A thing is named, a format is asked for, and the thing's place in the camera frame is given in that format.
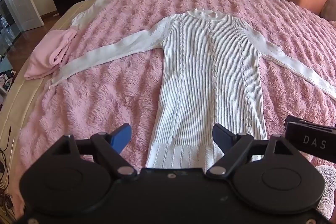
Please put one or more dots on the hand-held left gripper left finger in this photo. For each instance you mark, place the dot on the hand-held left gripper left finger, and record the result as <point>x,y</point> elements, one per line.
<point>121,138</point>

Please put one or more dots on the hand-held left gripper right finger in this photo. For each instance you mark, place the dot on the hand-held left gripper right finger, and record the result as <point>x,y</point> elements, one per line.
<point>221,138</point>

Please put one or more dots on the pink fluffy blanket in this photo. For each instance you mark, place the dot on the pink fluffy blanket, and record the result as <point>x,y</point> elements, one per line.
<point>118,98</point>

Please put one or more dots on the grey fuzzy cloth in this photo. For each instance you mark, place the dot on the grey fuzzy cloth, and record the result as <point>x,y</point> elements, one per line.
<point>326,187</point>

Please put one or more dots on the folded pink garment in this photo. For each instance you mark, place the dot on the folded pink garment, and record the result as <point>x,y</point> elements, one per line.
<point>50,53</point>

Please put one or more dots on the beige bed mattress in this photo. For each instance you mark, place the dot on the beige bed mattress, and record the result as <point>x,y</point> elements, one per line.
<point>15,98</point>

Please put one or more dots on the plain white cloth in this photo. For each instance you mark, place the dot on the plain white cloth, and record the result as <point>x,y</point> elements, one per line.
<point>90,12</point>

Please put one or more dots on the white door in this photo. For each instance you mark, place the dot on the white door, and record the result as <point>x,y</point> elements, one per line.
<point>18,1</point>

